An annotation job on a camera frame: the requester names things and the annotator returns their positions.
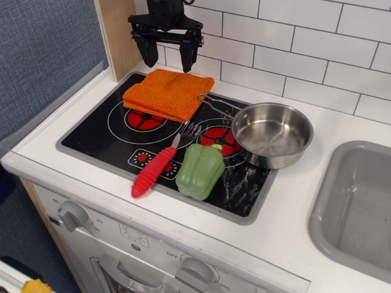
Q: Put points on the black toy stove top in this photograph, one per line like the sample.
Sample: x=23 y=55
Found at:
x=123 y=141

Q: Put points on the grey oven knob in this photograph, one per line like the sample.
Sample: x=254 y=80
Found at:
x=72 y=215
x=195 y=274

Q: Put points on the grey left oven knob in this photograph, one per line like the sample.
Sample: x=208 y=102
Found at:
x=72 y=215

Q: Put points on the green toy bell pepper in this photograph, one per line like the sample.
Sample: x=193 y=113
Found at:
x=201 y=168

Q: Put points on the yellow object at corner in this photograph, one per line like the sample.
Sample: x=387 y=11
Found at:
x=36 y=286

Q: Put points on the wooden side panel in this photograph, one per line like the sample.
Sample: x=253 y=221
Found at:
x=121 y=50

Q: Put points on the fork with red handle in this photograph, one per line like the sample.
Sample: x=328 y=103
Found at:
x=148 y=176

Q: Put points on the stainless steel toy pan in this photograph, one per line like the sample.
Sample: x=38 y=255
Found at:
x=271 y=135

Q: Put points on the grey toy sink basin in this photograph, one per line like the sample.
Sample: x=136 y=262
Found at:
x=350 y=220

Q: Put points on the orange folded cloth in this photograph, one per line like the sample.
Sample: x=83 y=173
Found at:
x=168 y=94

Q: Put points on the grey right oven knob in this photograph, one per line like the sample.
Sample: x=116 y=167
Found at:
x=195 y=274

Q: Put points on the grey oven door handle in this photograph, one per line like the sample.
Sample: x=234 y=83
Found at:
x=137 y=276

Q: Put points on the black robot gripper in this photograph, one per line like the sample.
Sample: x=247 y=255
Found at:
x=166 y=22

